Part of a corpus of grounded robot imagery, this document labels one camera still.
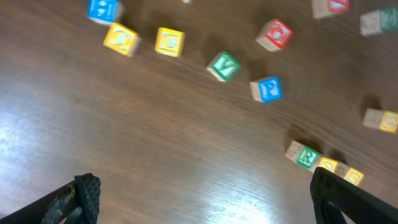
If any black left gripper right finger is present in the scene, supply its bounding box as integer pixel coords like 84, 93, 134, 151
310, 167, 397, 224

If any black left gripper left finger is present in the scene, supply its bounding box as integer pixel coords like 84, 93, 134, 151
1, 173, 101, 224

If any yellow S letter block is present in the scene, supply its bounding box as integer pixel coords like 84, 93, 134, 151
309, 156, 338, 173

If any green R letter block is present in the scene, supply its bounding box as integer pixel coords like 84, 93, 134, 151
285, 141, 320, 172

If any yellow E letter block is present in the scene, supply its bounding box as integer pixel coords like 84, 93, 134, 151
363, 108, 397, 134

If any green Z letter block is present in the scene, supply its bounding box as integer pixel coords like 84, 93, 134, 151
359, 7, 397, 36

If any blue P letter block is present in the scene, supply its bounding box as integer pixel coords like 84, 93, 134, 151
249, 77, 283, 103

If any green V letter block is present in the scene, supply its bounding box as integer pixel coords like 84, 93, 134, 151
206, 51, 241, 82

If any red O letter block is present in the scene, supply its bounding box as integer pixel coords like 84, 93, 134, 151
256, 18, 294, 52

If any yellow O letter block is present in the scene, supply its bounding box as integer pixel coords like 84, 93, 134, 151
103, 23, 141, 57

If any yellow C letter block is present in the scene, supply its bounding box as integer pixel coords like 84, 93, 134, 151
155, 27, 185, 57

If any red A block tilted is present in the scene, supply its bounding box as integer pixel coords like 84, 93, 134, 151
312, 0, 351, 19

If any blue H block lower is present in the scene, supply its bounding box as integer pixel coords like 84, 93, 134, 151
86, 0, 124, 26

